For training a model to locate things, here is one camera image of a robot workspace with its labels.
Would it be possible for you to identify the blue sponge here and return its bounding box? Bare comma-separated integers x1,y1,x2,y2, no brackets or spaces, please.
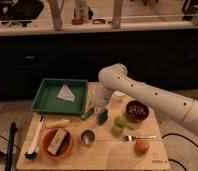
97,108,108,125

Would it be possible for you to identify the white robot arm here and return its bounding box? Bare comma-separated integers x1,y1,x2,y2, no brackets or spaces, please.
91,63,198,136

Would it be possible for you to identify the white paper cup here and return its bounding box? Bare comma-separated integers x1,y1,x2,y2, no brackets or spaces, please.
112,91,125,103

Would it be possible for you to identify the green plastic cup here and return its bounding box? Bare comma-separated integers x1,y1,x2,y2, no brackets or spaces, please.
113,116,127,133

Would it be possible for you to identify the small metal cup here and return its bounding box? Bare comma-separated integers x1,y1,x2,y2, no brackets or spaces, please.
81,130,95,146

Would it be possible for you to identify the grey folded cloth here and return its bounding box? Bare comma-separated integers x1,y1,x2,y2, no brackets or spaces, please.
57,84,75,102

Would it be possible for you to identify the dark bowl with food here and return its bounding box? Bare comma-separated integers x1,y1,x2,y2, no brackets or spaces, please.
125,100,149,122

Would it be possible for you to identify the green plastic tray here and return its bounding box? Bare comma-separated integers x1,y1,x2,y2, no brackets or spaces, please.
31,78,88,116

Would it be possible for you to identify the metal fork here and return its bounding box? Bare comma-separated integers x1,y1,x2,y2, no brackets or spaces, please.
122,135,156,142

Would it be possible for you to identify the wooden block in bowl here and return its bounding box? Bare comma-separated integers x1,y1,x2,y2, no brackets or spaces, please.
47,129,67,155

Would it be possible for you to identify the orange bowl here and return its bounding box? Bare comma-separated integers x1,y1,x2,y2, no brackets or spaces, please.
40,128,73,161

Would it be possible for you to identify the orange tomato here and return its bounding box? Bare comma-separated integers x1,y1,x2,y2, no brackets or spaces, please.
134,139,150,154

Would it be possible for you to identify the white bottle on shelf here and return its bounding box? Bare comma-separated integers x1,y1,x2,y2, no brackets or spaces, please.
75,0,89,23

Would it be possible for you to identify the black pole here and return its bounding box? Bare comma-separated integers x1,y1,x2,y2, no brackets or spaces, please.
5,122,17,171

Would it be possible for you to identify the black bag on shelf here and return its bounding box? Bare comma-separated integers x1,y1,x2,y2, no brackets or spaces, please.
0,0,44,27

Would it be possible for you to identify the black cable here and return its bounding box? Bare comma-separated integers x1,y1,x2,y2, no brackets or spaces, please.
161,132,198,171

